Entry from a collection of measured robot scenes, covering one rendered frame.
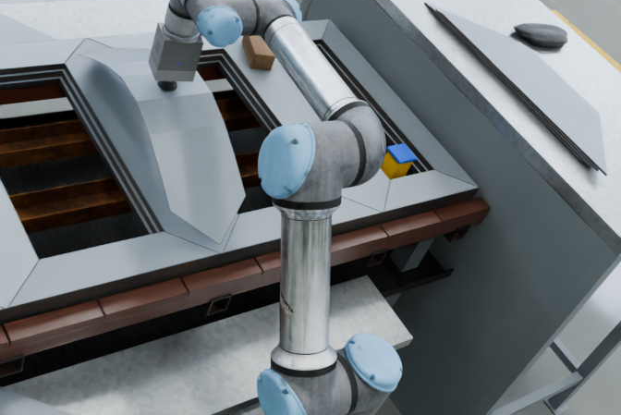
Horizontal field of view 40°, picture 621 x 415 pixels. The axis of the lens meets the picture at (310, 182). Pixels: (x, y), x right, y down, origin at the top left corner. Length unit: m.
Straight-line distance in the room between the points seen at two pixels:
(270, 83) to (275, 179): 0.92
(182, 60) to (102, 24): 0.74
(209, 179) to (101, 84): 0.44
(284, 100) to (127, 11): 0.61
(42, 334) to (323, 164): 0.62
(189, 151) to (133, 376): 0.47
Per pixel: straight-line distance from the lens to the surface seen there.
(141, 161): 1.92
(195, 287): 1.75
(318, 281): 1.42
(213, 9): 1.62
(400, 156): 2.17
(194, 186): 1.77
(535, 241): 2.21
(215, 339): 1.87
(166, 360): 1.82
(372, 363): 1.55
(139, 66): 1.93
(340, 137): 1.38
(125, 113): 2.03
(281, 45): 1.62
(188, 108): 1.84
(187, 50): 1.78
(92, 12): 2.55
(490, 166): 2.26
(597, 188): 2.16
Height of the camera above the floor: 2.15
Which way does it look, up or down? 40 degrees down
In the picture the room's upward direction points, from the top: 24 degrees clockwise
